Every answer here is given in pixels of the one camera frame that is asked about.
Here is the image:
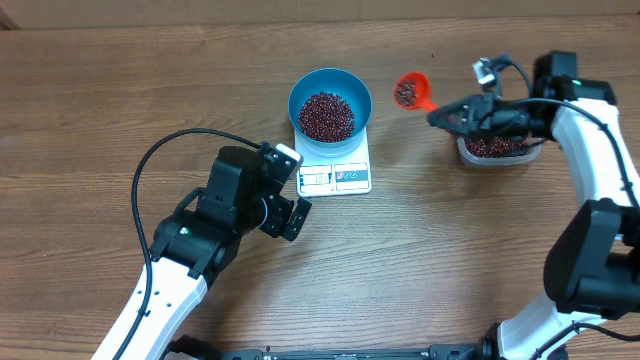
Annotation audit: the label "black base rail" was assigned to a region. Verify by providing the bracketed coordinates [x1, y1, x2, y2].
[160, 335, 501, 360]

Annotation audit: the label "red adzuki beans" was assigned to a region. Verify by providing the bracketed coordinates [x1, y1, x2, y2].
[464, 137, 528, 158]

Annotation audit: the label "red plastic measuring scoop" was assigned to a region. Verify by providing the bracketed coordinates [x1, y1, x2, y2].
[393, 72, 439, 113]

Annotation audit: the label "red beans in bowl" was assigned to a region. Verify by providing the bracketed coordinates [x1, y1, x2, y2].
[298, 92, 355, 143]

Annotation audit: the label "blue plastic bowl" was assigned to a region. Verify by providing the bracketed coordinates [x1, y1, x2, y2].
[287, 68, 373, 148]

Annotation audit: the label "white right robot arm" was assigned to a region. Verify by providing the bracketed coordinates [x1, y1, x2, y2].
[427, 51, 639, 359]

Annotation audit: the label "clear plastic bean container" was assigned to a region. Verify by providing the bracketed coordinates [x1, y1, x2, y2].
[456, 137, 543, 168]

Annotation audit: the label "white digital kitchen scale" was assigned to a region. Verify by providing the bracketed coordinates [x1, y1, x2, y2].
[294, 129, 373, 198]

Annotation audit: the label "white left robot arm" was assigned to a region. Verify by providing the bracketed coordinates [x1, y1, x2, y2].
[94, 143, 311, 359]

